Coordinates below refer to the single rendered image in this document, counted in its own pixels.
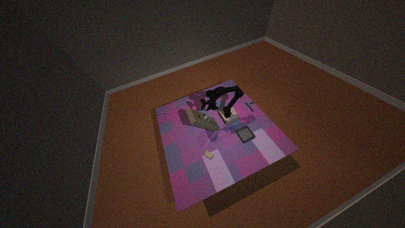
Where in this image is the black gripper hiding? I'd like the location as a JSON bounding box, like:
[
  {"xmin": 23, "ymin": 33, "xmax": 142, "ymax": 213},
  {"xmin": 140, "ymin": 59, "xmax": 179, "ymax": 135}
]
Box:
[{"xmin": 201, "ymin": 98, "xmax": 216, "ymax": 111}]

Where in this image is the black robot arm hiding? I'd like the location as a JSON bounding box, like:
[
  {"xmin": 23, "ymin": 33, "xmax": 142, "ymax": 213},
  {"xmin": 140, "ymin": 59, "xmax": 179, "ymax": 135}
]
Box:
[{"xmin": 206, "ymin": 85, "xmax": 244, "ymax": 118}]

